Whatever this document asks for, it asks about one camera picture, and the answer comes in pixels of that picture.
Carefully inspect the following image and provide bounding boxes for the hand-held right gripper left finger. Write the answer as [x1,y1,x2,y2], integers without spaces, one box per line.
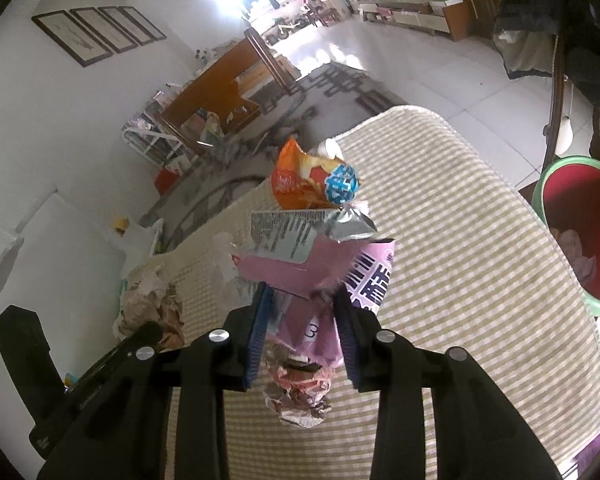
[36,282,272,480]

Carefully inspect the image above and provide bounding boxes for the red bag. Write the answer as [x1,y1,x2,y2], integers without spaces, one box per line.
[153,168,181,195]

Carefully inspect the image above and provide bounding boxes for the crumpled beige paper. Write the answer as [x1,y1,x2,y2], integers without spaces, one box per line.
[112,264,186,352]

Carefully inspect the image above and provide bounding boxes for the pink snack packet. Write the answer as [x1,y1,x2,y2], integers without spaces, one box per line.
[237,237,397,367]

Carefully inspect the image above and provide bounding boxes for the television cabinet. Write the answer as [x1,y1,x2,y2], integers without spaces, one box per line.
[357,0,474,42]

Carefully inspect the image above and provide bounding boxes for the silver foil wrapper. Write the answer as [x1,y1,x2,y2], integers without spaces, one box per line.
[250,202,379,264]

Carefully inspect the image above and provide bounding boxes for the orange snack bag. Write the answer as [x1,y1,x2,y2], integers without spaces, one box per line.
[270,137,362,211]

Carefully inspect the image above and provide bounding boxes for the large framed wall picture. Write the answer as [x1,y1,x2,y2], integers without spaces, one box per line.
[31,11,107,69]

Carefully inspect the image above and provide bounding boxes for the clear plastic bag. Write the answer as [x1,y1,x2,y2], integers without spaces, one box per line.
[212,232,261,307]

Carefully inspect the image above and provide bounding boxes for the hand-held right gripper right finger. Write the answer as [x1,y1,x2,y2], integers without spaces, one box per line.
[332,291,563,480]

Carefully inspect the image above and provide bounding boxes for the white magazine rack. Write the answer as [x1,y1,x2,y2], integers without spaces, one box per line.
[121,89,202,174]

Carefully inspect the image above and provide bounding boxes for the child's bicycle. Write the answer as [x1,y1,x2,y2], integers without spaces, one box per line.
[264,19,302,42]

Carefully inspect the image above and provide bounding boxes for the small wooden chair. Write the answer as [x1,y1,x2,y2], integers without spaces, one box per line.
[299,1,339,29]

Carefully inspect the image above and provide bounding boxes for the small white plastic cup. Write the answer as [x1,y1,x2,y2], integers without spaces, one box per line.
[316,138,346,161]

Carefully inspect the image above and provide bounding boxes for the crumpled red white wrapper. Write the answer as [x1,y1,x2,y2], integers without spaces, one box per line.
[262,354,334,429]

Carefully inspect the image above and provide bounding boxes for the purple sheet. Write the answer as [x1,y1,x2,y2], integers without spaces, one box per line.
[569,410,600,480]

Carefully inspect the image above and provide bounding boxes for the navy jacket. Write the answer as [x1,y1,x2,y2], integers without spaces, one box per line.
[494,0,600,107]

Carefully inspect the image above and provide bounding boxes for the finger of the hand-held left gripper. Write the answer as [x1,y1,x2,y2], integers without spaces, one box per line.
[70,321,164,387]

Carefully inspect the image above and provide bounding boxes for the grey patterned rug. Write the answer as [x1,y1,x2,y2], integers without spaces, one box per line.
[139,61,407,261]

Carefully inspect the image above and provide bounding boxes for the wooden bench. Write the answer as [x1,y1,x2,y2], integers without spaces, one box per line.
[155,26,302,157]

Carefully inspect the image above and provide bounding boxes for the green rimmed red trash bin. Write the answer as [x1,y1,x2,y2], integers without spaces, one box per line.
[535,155,600,317]

